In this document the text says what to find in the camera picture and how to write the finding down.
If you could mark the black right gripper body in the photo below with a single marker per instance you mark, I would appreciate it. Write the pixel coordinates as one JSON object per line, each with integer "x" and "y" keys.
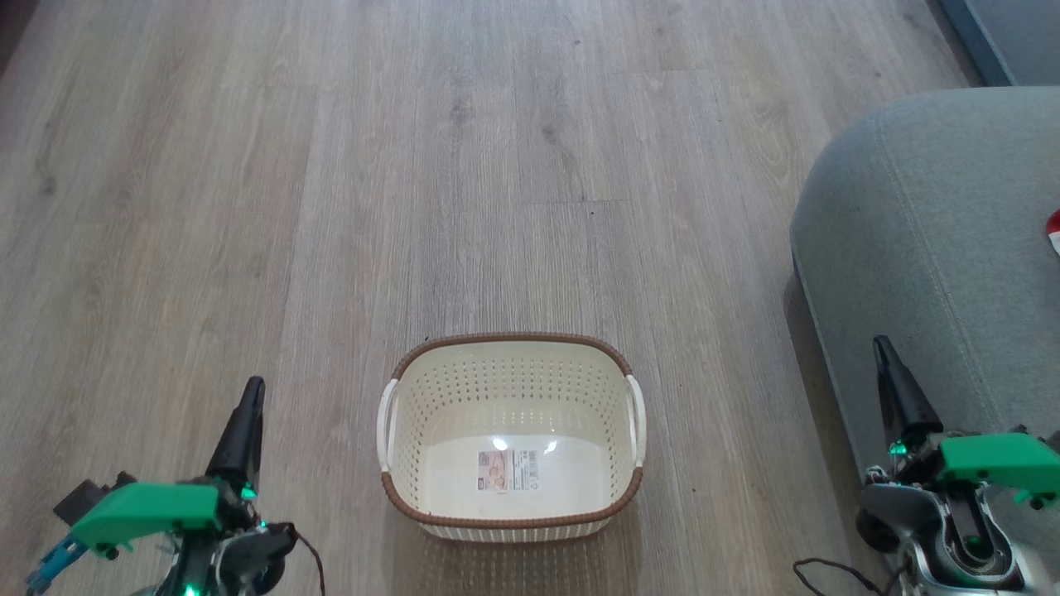
{"x": 898, "y": 505}

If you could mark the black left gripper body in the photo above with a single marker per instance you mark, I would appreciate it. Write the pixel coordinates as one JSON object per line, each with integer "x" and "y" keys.
{"x": 248, "y": 546}

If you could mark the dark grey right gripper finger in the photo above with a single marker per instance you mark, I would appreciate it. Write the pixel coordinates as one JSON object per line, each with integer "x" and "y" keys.
{"x": 903, "y": 397}

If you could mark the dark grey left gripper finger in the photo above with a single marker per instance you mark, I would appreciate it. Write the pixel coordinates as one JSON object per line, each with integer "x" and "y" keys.
{"x": 244, "y": 439}

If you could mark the red and white clothing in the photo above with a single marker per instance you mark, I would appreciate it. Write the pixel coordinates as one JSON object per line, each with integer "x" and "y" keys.
{"x": 1054, "y": 232}

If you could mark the cream basket with brown rim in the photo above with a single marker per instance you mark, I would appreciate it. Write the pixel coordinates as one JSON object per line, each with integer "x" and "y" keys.
{"x": 513, "y": 397}

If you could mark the grey fabric sofa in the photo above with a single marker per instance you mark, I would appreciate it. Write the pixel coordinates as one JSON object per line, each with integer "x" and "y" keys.
{"x": 936, "y": 248}

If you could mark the paper label sticker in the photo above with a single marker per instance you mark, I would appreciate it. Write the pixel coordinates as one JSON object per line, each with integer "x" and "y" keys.
{"x": 507, "y": 470}

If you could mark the blue grey furniture edge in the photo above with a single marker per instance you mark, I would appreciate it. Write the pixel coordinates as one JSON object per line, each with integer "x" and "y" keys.
{"x": 1014, "y": 37}

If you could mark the green right camera mount plate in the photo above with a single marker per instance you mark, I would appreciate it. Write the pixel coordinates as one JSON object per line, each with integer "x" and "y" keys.
{"x": 994, "y": 459}

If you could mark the green camera mount plate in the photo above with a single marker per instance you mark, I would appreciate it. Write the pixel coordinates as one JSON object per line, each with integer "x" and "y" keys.
{"x": 149, "y": 507}
{"x": 994, "y": 459}

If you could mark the green left camera mount plate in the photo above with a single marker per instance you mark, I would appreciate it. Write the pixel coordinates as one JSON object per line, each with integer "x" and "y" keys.
{"x": 149, "y": 507}

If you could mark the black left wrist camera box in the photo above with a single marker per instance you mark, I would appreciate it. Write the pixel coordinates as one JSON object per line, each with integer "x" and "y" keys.
{"x": 79, "y": 501}

